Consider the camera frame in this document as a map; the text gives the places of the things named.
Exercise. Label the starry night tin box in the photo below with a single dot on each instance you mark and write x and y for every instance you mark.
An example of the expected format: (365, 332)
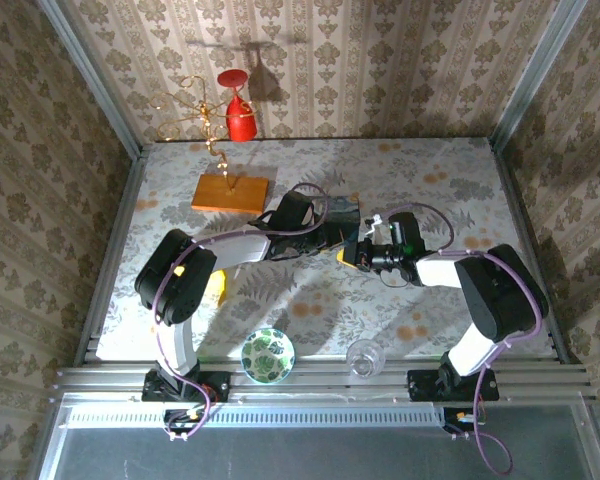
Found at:
(342, 215)

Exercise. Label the floral patterned tablecloth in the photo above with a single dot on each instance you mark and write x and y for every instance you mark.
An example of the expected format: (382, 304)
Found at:
(305, 300)

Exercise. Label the aluminium cross rail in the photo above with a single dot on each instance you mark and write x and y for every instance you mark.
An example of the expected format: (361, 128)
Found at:
(320, 385)

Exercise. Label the red wine glass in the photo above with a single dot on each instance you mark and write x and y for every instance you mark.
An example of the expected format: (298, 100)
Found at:
(240, 117)

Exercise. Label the aluminium side rail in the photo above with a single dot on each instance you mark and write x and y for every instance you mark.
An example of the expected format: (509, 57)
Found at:
(115, 235)
(525, 215)

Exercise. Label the black connector box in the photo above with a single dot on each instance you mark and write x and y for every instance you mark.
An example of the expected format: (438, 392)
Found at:
(457, 419)
(180, 419)

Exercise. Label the grey metal sheet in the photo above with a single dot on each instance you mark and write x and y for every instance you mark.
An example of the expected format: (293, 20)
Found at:
(305, 455)

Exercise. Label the aluminium frame post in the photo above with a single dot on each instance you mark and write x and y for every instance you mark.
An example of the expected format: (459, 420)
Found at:
(90, 75)
(535, 70)

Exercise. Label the yellow plastic cup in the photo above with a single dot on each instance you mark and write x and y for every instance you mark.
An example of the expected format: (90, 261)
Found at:
(217, 287)

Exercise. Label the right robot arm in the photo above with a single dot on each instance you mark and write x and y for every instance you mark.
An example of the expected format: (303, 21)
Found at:
(500, 295)

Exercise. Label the clear drinking glass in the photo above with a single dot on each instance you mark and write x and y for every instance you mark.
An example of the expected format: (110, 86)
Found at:
(365, 360)

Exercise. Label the green leaf pattern bowl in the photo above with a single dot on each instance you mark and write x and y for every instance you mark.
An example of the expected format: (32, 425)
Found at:
(267, 355)

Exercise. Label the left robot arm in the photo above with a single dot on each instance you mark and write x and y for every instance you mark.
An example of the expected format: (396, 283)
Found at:
(175, 280)

